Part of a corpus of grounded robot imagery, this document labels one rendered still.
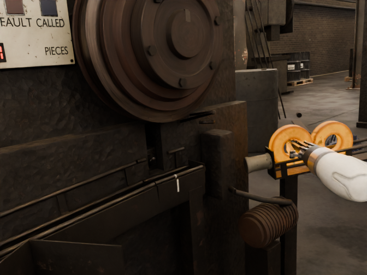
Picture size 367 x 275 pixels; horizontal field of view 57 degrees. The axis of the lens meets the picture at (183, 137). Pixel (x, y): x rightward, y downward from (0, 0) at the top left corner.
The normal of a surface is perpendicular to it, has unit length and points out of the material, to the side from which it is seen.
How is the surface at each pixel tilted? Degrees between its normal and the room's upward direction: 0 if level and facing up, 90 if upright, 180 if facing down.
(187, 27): 90
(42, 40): 90
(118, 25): 81
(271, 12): 92
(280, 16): 92
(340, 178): 70
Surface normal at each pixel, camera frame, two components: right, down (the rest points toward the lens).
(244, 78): -0.43, 0.23
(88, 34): 0.67, 0.13
